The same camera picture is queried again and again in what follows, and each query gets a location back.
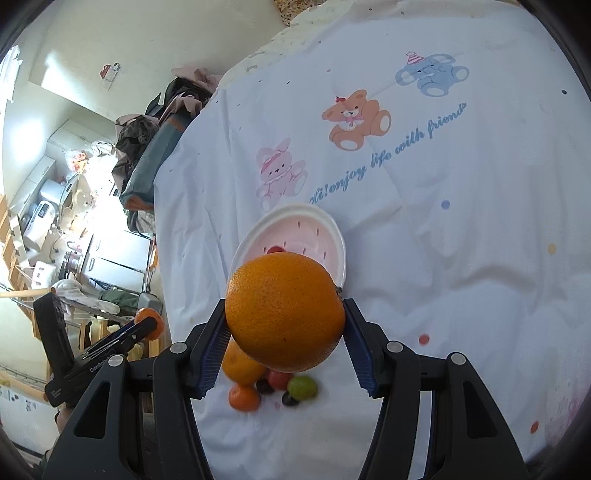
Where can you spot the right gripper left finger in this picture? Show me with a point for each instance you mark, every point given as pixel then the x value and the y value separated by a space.
pixel 135 420

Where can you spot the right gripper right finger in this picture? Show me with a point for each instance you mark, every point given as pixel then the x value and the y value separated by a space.
pixel 469 437

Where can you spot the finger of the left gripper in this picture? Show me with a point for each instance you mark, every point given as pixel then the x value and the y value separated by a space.
pixel 124 334
pixel 102 351

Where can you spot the small mandarin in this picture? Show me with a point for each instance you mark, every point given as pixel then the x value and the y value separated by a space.
pixel 150 322
pixel 243 398

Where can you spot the large orange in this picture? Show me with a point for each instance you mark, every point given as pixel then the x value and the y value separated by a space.
pixel 239 367
pixel 284 311

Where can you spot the white cabinet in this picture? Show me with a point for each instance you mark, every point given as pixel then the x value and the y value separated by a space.
pixel 118 259

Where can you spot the small mandarin by pile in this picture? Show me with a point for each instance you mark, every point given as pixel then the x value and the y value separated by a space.
pixel 243 398

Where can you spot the teal orange bag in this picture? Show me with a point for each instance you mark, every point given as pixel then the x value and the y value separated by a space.
pixel 138 194

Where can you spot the red cherry tomato on plate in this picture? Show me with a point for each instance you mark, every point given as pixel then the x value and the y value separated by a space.
pixel 275 249

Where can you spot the green grape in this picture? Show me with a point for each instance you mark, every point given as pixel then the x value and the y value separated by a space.
pixel 302 388

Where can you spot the pink strawberry pattern plate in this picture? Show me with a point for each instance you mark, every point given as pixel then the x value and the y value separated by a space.
pixel 300 228

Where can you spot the pile of clothes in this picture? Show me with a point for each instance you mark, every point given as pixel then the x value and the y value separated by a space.
pixel 186 95

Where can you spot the white cartoon print bedsheet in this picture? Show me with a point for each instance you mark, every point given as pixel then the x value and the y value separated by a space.
pixel 454 155

